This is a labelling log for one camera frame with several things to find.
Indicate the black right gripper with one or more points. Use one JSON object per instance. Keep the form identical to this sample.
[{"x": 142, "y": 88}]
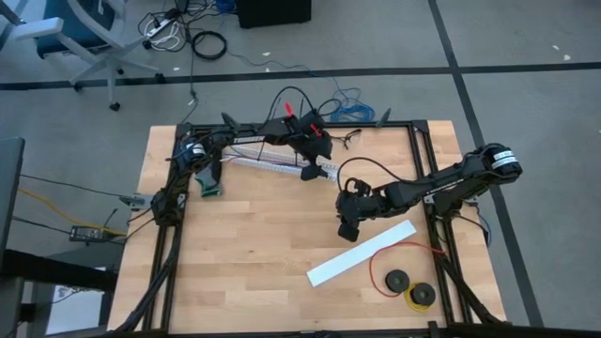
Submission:
[{"x": 359, "y": 202}]

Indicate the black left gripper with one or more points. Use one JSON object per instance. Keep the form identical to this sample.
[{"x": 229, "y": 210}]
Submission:
[{"x": 312, "y": 136}]

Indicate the white duct cover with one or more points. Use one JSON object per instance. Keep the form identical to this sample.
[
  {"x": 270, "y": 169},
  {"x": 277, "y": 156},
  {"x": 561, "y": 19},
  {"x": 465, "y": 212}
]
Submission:
[{"x": 361, "y": 253}]

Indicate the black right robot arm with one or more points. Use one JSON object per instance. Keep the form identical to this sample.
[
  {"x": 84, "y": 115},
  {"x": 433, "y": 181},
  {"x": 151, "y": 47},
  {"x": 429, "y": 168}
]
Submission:
[{"x": 446, "y": 185}]

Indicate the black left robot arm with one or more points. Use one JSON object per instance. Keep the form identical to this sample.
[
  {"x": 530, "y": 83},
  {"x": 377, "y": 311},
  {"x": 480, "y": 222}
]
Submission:
[{"x": 249, "y": 138}]

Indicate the clear safety glasses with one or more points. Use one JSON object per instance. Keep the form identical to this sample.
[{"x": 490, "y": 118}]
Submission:
[{"x": 349, "y": 137}]

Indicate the black work glove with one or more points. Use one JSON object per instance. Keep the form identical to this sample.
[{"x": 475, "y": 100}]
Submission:
[{"x": 209, "y": 183}]

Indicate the black box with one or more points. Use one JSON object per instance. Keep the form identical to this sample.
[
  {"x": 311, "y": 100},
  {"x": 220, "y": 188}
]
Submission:
[{"x": 272, "y": 11}]

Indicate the white power strip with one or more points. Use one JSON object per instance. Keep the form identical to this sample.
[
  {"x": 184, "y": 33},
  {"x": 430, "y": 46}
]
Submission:
[{"x": 158, "y": 29}]

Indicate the black power adapter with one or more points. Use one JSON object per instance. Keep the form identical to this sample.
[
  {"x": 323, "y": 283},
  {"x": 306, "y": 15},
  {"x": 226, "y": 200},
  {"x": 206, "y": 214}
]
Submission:
[{"x": 89, "y": 233}]

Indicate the grey office chair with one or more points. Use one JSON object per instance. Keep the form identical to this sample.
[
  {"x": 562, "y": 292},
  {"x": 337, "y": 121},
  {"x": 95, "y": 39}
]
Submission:
[{"x": 70, "y": 28}]

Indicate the black desk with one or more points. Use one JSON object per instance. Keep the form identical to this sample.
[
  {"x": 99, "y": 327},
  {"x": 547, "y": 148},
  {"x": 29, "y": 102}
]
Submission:
[{"x": 11, "y": 197}]

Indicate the black aluminium table frame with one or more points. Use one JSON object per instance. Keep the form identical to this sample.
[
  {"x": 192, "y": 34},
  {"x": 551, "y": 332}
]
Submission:
[{"x": 422, "y": 126}]

